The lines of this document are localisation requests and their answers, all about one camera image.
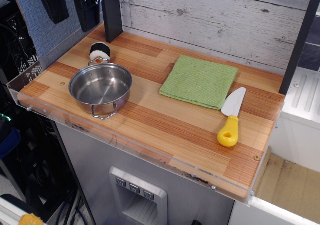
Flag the toy fridge dispenser panel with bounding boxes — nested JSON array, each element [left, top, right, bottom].
[[109, 166, 169, 225]]

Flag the green towel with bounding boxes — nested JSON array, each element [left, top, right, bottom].
[[159, 55, 239, 110]]

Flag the white toy sink unit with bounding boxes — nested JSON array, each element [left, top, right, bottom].
[[229, 67, 320, 225]]

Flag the steel pot with handles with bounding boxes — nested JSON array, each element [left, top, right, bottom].
[[69, 58, 133, 120]]

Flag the dark post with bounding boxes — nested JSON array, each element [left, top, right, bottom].
[[279, 0, 320, 95], [102, 0, 123, 43]]

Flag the clear acrylic edge guard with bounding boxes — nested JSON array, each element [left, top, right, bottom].
[[7, 62, 284, 205]]

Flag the toy sushi roll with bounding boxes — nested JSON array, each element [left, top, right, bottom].
[[89, 42, 111, 61]]

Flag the dark left post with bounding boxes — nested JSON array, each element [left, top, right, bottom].
[[102, 0, 123, 43]]

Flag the blue fabric panel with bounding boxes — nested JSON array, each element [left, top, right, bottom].
[[16, 0, 102, 59]]

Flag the dark right post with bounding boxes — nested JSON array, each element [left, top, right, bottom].
[[279, 0, 320, 95]]

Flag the yellow object bottom left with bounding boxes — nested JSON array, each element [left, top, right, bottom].
[[18, 213, 44, 225]]

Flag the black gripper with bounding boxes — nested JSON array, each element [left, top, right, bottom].
[[41, 0, 102, 33]]

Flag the yellow handle toy knife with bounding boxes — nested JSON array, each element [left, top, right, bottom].
[[217, 87, 247, 148]]

